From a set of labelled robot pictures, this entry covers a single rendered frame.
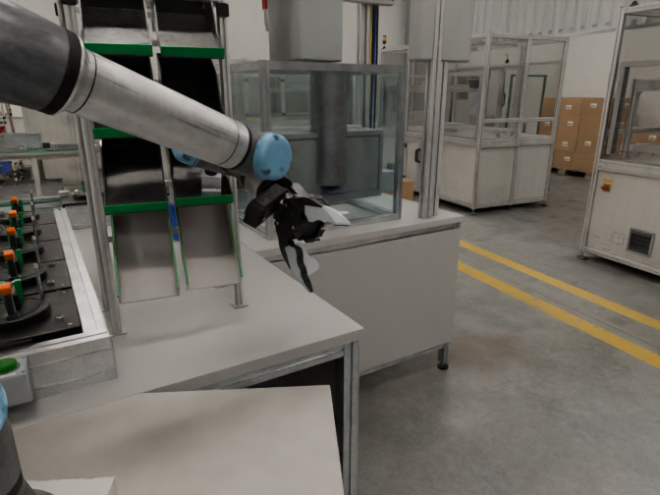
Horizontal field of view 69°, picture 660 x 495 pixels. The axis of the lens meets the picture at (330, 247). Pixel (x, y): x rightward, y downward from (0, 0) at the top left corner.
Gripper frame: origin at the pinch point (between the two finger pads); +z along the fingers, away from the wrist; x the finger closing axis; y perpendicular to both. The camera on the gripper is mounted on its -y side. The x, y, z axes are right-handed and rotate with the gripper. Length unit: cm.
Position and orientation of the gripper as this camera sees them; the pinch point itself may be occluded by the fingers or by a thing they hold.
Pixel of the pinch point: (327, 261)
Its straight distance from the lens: 79.3
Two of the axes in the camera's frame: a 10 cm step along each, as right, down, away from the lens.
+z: 5.8, 6.5, -4.9
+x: -4.1, 7.6, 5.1
